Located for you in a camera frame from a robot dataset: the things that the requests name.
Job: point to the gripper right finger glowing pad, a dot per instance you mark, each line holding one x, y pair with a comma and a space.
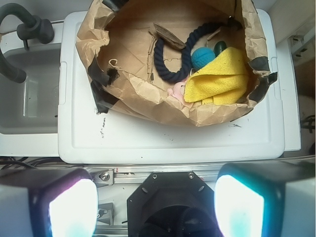
266, 199

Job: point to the yellow microfiber cloth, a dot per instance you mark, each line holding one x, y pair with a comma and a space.
222, 81

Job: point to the white plastic bin lid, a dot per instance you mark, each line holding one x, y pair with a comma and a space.
86, 136

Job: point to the dark wood chip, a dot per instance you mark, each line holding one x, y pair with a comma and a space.
168, 37

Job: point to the teal rubber ball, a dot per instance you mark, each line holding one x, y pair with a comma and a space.
201, 57

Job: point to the dark green oval object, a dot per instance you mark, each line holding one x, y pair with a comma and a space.
219, 47

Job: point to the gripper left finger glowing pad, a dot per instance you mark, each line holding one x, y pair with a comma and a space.
47, 203

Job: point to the brown paper bag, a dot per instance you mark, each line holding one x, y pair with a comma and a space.
130, 68

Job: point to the aluminium frame rail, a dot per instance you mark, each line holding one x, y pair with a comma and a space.
136, 174

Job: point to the grey plastic tub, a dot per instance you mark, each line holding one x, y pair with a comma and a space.
31, 107

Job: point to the pink plush toy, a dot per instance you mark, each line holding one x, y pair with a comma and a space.
177, 91

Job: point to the black octagonal mount plate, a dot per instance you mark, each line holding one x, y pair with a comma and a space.
172, 204

